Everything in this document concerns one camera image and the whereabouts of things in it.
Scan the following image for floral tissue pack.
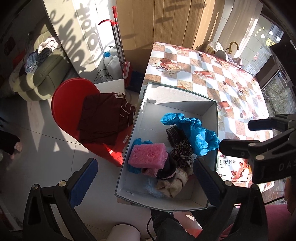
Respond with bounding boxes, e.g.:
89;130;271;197
216;150;249;183

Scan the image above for blue plastic glove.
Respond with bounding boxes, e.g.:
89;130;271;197
161;113;220;156

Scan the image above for pile of clothes on chair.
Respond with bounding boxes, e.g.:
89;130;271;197
205;41;243;68

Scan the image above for pink sponge block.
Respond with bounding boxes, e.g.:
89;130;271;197
127;143;168;170

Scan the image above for white cardboard storage box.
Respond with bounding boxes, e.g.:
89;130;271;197
115;82;218;211

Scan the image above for dark maroon garment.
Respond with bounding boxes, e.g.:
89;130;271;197
78;92;136;145

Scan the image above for black knitted hat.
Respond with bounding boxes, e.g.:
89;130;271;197
156;152;177;180

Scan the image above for brown cardboard panel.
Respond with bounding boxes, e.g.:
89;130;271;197
116;0;225;73

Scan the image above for red handled mop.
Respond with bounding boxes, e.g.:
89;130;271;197
98;6;132;80

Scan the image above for white plastic bottle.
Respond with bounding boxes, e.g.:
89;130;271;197
103;47;123;80

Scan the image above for leopard print scrunchie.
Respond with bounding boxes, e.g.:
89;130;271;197
170;140;194;169

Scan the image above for black power cable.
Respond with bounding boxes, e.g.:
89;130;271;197
93;68;114;84

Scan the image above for checkered patterned tablecloth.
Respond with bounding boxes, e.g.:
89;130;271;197
142;42;273;142

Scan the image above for green leather sofa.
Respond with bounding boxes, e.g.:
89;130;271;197
9;18;72;101

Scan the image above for red plastic chair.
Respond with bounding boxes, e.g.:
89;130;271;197
51;78;133;167

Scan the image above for wooden cane handle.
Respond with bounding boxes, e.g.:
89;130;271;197
225;41;239;55

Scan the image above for beige towel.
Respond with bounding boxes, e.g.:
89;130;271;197
156;168;189;198

